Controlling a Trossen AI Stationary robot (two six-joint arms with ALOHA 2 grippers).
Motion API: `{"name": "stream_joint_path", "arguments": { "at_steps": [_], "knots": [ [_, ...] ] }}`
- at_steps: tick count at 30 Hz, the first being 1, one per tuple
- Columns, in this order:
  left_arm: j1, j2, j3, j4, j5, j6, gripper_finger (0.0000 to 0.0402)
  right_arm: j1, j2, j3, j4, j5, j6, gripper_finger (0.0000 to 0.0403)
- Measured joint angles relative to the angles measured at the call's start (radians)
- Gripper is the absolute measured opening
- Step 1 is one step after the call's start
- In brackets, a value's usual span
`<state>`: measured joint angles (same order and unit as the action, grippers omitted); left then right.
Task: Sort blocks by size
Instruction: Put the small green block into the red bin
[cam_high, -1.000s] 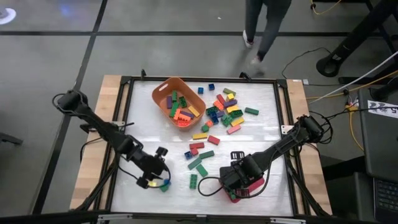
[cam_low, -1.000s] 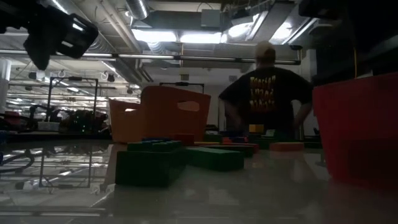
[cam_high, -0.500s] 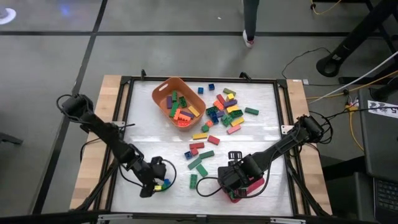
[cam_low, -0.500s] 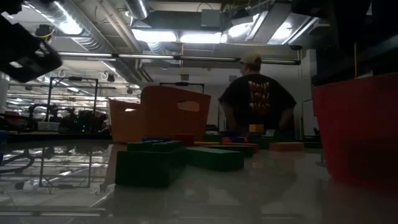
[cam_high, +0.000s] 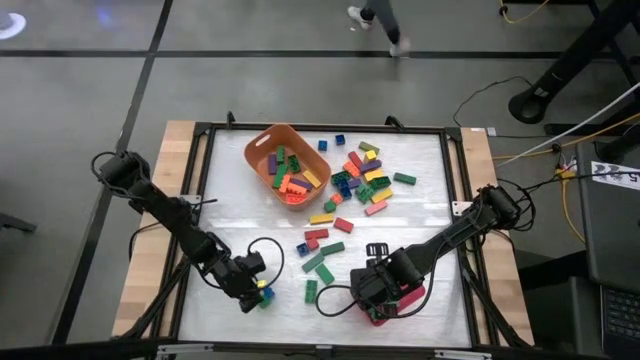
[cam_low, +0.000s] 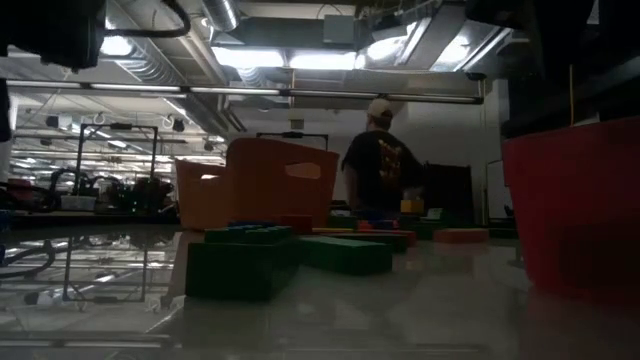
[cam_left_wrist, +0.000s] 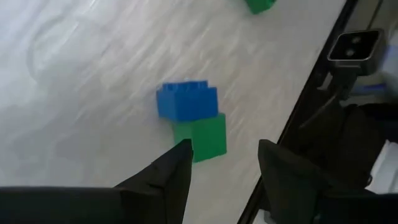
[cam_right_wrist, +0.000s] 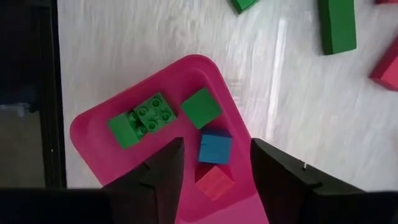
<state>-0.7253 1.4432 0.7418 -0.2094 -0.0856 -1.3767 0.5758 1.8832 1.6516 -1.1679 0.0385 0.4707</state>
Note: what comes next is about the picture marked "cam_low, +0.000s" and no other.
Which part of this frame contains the orange plastic bin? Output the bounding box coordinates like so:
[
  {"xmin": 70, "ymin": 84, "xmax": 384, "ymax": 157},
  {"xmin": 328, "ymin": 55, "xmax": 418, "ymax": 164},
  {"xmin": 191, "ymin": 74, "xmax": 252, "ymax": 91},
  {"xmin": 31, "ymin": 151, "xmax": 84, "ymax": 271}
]
[{"xmin": 174, "ymin": 137, "xmax": 341, "ymax": 232}]

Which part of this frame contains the long green studded brick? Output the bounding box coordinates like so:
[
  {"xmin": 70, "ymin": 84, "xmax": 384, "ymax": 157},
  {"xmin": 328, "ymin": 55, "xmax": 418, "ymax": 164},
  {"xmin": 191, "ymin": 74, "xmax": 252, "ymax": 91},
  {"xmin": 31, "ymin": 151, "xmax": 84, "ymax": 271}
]
[
  {"xmin": 183, "ymin": 224, "xmax": 302, "ymax": 302},
  {"xmin": 399, "ymin": 214, "xmax": 454, "ymax": 240}
]

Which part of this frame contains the pink plastic tray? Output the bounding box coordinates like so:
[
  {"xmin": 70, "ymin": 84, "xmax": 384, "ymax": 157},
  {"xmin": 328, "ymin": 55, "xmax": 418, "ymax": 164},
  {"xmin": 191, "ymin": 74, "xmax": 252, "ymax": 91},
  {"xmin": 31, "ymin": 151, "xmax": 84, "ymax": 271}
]
[{"xmin": 501, "ymin": 115, "xmax": 640, "ymax": 304}]

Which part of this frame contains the small green block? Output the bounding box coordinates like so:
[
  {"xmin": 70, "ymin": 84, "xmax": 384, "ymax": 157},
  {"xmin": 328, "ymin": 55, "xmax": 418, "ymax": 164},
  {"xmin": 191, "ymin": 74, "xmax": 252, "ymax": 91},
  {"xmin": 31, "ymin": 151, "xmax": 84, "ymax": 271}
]
[{"xmin": 327, "ymin": 214, "xmax": 359, "ymax": 230}]

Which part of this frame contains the person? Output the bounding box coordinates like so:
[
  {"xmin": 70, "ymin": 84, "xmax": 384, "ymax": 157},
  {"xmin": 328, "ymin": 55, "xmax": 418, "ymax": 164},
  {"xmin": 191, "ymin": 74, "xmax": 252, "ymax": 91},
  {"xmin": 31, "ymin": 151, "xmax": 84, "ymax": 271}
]
[{"xmin": 341, "ymin": 97, "xmax": 426, "ymax": 217}]

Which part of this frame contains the long green block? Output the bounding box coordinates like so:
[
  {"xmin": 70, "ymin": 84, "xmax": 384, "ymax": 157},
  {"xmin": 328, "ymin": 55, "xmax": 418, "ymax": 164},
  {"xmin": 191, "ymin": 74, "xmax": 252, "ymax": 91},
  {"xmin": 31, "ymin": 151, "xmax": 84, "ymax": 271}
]
[
  {"xmin": 319, "ymin": 232, "xmax": 409, "ymax": 254},
  {"xmin": 298, "ymin": 235, "xmax": 395, "ymax": 277}
]

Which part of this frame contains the long red block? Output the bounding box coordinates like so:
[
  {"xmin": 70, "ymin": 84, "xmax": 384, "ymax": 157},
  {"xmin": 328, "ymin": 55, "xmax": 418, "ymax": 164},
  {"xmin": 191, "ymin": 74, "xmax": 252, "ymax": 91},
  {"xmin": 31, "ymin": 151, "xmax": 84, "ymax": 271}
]
[{"xmin": 357, "ymin": 228, "xmax": 418, "ymax": 248}]

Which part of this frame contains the bright ceiling light panel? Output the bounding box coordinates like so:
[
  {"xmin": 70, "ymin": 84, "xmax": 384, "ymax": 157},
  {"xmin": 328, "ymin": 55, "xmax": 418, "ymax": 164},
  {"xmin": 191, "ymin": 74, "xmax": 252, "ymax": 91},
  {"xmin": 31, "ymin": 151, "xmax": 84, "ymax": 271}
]
[{"xmin": 212, "ymin": 47, "xmax": 359, "ymax": 71}]

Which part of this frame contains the dark cabinet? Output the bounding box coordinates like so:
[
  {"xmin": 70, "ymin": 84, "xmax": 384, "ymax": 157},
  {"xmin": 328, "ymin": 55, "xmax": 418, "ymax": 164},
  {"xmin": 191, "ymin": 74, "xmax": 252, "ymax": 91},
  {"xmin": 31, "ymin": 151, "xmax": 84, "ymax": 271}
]
[{"xmin": 424, "ymin": 162, "xmax": 474, "ymax": 226}]

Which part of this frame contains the grey ceiling box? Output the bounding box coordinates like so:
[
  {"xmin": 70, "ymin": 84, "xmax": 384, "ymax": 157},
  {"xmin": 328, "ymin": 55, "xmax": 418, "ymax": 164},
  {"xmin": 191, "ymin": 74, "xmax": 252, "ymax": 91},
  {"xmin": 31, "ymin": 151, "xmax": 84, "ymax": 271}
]
[{"xmin": 322, "ymin": 14, "xmax": 356, "ymax": 45}]

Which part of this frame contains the dark background robot station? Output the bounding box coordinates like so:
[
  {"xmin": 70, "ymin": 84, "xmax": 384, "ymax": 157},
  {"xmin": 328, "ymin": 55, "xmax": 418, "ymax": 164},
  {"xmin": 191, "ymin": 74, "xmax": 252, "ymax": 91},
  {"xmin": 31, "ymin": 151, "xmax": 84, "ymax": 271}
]
[{"xmin": 0, "ymin": 167, "xmax": 176, "ymax": 217}]

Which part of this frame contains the white storage box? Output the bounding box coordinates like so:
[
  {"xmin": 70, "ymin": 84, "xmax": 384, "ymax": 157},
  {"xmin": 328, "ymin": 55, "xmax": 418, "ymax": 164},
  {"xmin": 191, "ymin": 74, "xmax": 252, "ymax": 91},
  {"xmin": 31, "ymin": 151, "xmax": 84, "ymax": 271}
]
[{"xmin": 59, "ymin": 194, "xmax": 98, "ymax": 212}]

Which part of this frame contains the low black station frame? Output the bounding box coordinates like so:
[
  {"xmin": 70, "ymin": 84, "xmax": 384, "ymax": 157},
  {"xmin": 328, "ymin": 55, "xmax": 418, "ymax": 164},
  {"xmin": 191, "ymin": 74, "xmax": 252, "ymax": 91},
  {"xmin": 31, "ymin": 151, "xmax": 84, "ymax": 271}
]
[{"xmin": 255, "ymin": 131, "xmax": 330, "ymax": 152}]

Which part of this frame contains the silver horizontal frame bar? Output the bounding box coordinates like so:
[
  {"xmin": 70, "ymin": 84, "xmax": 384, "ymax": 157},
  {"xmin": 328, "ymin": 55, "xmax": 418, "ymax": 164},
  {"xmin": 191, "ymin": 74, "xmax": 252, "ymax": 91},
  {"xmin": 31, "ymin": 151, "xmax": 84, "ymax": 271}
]
[{"xmin": 0, "ymin": 78, "xmax": 485, "ymax": 105}]

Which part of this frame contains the shiny round duct pipe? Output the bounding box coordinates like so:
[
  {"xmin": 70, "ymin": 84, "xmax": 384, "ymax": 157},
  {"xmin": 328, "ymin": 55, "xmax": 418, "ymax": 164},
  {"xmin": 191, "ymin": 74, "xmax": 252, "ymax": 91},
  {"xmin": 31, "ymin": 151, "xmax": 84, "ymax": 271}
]
[{"xmin": 201, "ymin": 0, "xmax": 242, "ymax": 33}]

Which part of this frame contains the long silver spiral duct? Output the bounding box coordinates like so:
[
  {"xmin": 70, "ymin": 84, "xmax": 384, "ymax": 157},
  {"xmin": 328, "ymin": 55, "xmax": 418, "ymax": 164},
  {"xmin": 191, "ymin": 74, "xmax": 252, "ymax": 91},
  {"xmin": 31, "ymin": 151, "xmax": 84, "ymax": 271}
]
[{"xmin": 107, "ymin": 37, "xmax": 236, "ymax": 135}]

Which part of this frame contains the tall black station frame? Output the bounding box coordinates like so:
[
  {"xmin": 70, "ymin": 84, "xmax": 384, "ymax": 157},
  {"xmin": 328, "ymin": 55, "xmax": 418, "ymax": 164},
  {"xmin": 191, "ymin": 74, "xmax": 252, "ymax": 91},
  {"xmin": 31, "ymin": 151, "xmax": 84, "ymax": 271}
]
[{"xmin": 74, "ymin": 122, "xmax": 159, "ymax": 211}]

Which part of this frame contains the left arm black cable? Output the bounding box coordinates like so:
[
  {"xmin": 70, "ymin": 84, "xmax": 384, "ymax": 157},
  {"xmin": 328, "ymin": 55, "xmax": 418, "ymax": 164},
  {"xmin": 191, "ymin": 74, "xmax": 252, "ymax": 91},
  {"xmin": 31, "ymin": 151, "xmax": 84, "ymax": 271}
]
[{"xmin": 102, "ymin": 0, "xmax": 193, "ymax": 40}]

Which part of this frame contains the yellow hanging cable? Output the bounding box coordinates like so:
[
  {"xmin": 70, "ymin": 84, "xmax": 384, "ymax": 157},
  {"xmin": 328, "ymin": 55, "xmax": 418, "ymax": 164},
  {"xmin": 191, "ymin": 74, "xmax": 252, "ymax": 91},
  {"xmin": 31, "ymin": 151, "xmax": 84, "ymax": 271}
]
[{"xmin": 568, "ymin": 63, "xmax": 576, "ymax": 127}]

